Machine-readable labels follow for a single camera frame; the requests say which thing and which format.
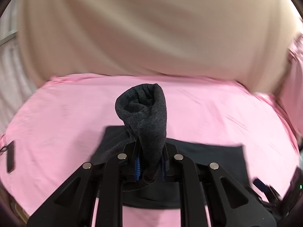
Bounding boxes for pink bed sheet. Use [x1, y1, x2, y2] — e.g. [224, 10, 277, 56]
[0, 73, 301, 227]

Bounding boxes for white curtain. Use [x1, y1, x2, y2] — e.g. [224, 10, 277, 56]
[0, 0, 38, 136]

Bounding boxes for beige cloth backdrop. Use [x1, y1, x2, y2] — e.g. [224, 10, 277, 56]
[16, 0, 303, 95]

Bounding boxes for pink ruffled pillow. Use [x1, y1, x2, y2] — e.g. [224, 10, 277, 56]
[278, 35, 303, 136]

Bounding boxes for dark grey pants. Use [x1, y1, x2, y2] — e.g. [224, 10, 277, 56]
[91, 83, 249, 210]

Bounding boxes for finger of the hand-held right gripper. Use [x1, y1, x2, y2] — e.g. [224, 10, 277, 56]
[251, 177, 283, 204]

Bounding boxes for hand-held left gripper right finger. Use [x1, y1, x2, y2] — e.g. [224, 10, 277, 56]
[160, 145, 277, 227]

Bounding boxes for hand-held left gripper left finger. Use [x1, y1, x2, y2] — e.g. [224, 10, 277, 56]
[27, 144, 142, 227]

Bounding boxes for black flat rectangular object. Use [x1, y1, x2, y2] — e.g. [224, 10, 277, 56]
[6, 140, 16, 174]

